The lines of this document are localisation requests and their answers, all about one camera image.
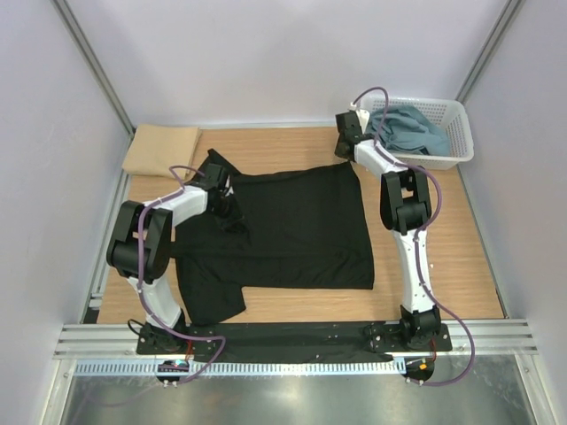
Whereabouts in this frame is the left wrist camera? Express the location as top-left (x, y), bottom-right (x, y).
top-left (191, 164), bottom-right (231, 191)

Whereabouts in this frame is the white slotted cable duct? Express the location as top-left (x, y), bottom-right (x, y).
top-left (74, 358), bottom-right (406, 378)

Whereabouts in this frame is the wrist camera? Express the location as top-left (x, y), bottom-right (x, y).
top-left (191, 164), bottom-right (231, 191)
top-left (335, 104), bottom-right (374, 143)

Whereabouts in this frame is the aluminium frame rail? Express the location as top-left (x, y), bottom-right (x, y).
top-left (53, 319), bottom-right (538, 359)

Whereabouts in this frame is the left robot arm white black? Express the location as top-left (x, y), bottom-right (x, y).
top-left (106, 185), bottom-right (243, 354)

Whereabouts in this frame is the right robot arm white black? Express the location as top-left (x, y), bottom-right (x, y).
top-left (335, 133), bottom-right (441, 351)

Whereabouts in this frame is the purple cable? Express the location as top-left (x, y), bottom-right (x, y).
top-left (349, 86), bottom-right (478, 389)
top-left (135, 164), bottom-right (229, 387)

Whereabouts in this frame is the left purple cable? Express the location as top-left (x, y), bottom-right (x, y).
top-left (135, 164), bottom-right (229, 387)

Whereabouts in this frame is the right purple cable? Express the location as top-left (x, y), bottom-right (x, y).
top-left (349, 86), bottom-right (478, 389)

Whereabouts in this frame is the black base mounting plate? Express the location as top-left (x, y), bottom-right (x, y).
top-left (133, 321), bottom-right (453, 364)

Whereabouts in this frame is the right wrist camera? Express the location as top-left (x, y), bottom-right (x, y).
top-left (335, 104), bottom-right (374, 143)

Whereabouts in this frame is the black t shirt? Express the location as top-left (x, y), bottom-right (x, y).
top-left (172, 150), bottom-right (375, 326)

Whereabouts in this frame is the blue t shirt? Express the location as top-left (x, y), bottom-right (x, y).
top-left (366, 104), bottom-right (451, 157)

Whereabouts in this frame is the folded beige t shirt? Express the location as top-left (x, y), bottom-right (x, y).
top-left (122, 124), bottom-right (201, 178)

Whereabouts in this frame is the white plastic basket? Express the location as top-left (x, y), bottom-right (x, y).
top-left (350, 94), bottom-right (474, 176)

